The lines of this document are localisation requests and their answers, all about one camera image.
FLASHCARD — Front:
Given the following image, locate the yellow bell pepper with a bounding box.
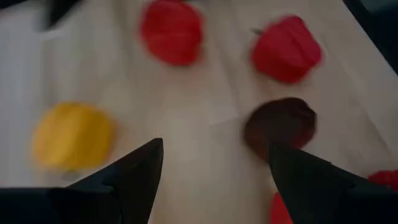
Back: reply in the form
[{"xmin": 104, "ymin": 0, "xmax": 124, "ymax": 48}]
[{"xmin": 30, "ymin": 101, "xmax": 118, "ymax": 172}]

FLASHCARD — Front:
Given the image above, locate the red bell pepper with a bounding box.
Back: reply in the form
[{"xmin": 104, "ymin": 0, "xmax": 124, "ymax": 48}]
[
  {"xmin": 250, "ymin": 14, "xmax": 323, "ymax": 85},
  {"xmin": 139, "ymin": 0, "xmax": 205, "ymax": 68},
  {"xmin": 269, "ymin": 169, "xmax": 398, "ymax": 224}
]

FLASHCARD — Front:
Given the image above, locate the dark maroon apple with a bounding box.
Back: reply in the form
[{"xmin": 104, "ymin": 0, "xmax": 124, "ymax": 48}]
[{"xmin": 243, "ymin": 97, "xmax": 318, "ymax": 164}]

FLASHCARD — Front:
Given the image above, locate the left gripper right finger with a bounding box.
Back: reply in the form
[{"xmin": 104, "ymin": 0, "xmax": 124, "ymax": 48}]
[{"xmin": 267, "ymin": 143, "xmax": 398, "ymax": 224}]

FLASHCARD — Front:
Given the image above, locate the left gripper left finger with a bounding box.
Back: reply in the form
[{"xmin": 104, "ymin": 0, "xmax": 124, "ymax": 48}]
[{"xmin": 46, "ymin": 138, "xmax": 165, "ymax": 224}]

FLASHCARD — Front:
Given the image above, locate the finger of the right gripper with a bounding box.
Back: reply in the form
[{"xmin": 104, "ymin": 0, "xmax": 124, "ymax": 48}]
[{"xmin": 42, "ymin": 0, "xmax": 84, "ymax": 31}]

